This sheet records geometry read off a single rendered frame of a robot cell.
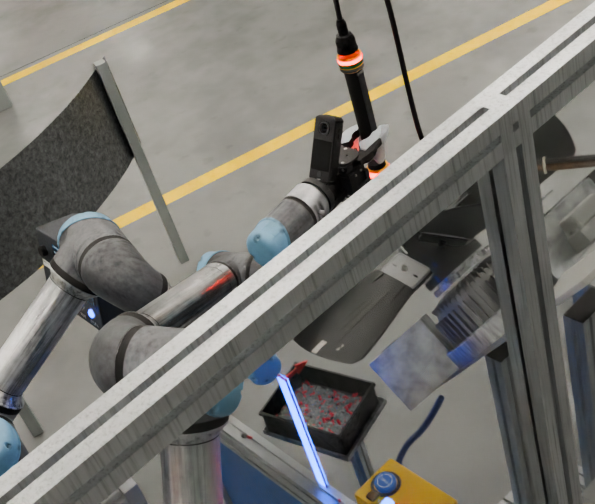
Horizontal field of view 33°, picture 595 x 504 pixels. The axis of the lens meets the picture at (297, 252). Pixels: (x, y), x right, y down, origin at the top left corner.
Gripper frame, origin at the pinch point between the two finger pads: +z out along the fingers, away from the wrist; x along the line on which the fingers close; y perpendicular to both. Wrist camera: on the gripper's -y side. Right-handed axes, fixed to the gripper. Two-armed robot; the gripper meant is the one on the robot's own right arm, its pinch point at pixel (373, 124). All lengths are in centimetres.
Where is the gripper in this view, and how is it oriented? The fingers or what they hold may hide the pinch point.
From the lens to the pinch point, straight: 187.4
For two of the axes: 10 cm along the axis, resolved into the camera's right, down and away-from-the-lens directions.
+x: 7.7, 2.2, -5.9
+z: 5.8, -6.2, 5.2
